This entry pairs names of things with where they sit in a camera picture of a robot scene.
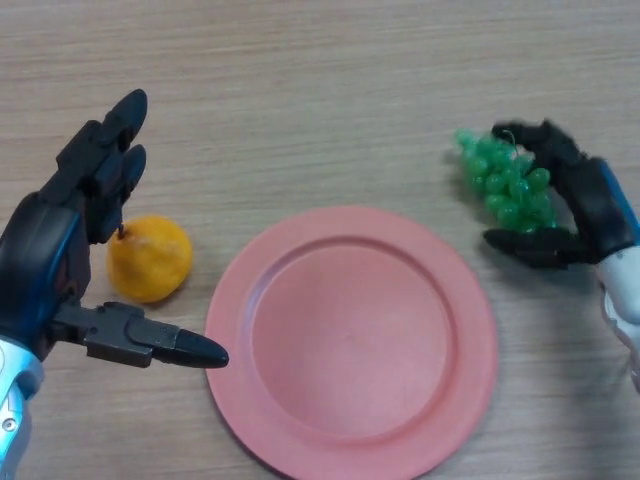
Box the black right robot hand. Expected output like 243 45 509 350
482 118 640 271

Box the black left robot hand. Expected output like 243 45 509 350
0 88 230 370

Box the green grape bunch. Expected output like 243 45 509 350
453 127 557 235

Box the pink round plate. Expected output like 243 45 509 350
204 204 499 469

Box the yellow pear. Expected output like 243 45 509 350
107 214 194 305

